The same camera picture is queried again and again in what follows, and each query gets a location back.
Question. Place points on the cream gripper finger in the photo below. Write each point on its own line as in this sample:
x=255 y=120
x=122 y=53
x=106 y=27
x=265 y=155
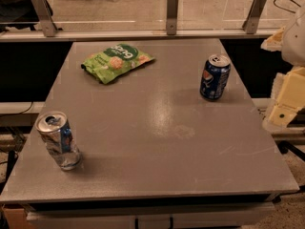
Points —
x=274 y=42
x=287 y=99

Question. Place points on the green rice chip bag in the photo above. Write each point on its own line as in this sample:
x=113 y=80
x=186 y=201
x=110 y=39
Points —
x=114 y=61

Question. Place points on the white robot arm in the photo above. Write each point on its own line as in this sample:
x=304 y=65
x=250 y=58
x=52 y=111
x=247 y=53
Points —
x=293 y=42

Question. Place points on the blue Pepsi can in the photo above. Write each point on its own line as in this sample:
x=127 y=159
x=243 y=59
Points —
x=215 y=76

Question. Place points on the white cabinet under table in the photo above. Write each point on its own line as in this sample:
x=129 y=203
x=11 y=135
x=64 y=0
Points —
x=230 y=215

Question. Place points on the crushed silver soda can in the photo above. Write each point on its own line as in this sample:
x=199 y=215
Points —
x=55 y=131

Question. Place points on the cardboard box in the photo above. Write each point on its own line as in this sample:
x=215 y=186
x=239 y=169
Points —
x=16 y=218

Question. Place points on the right metal bracket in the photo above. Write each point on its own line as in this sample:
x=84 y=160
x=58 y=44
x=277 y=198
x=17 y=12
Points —
x=250 y=25

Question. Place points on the metal bracket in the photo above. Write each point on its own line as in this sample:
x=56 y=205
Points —
x=171 y=19
x=44 y=15
x=250 y=25

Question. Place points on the middle metal bracket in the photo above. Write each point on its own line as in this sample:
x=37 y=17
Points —
x=171 y=19

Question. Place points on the left metal bracket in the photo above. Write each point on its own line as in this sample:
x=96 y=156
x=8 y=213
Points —
x=44 y=15

